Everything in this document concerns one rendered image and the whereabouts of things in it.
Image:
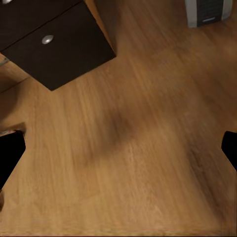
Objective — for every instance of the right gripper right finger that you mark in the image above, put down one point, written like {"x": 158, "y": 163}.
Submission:
{"x": 229, "y": 147}

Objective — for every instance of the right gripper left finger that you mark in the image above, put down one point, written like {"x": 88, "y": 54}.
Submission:
{"x": 12, "y": 146}

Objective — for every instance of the desktop computer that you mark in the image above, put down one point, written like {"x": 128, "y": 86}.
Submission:
{"x": 203, "y": 12}

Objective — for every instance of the cabinet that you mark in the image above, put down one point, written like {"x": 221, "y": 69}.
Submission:
{"x": 10, "y": 74}
{"x": 54, "y": 41}

